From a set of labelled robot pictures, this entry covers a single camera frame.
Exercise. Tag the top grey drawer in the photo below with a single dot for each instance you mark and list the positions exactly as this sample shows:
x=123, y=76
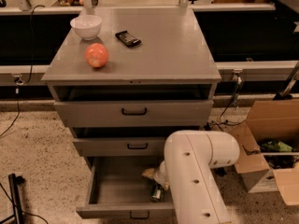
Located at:
x=96, y=114

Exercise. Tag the green snack bag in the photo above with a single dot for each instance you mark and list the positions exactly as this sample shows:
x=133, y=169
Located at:
x=275, y=146

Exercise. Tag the black chip bag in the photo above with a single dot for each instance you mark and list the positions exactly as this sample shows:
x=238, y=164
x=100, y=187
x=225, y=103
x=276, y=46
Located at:
x=127, y=39

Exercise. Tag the orange red apple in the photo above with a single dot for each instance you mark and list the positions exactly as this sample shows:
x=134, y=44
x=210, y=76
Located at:
x=96, y=55

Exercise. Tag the grey drawer cabinet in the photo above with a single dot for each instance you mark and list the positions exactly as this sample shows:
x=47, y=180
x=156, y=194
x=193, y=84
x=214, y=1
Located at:
x=172, y=63

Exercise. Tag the bottom grey drawer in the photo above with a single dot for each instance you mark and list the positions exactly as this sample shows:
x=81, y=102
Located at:
x=118, y=189

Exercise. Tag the cardboard box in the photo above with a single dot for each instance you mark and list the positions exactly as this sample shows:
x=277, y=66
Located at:
x=270, y=171

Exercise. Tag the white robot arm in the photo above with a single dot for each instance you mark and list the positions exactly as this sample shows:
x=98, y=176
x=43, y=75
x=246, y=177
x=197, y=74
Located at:
x=189, y=158

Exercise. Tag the grey drawer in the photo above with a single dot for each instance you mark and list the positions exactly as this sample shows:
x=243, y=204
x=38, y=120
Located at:
x=118, y=189
x=137, y=146
x=96, y=114

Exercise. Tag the black stand leg left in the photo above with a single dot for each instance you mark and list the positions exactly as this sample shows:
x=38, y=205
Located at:
x=14, y=197

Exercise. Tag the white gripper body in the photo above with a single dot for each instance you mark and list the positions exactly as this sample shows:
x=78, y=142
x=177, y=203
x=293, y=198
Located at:
x=162, y=174

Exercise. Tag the white bowl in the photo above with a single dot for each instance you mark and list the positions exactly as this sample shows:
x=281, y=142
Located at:
x=87, y=27

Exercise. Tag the middle grey drawer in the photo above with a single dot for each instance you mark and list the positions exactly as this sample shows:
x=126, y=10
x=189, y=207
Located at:
x=137, y=146

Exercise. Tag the green soda can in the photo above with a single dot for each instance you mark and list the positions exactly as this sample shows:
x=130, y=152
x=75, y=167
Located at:
x=157, y=193

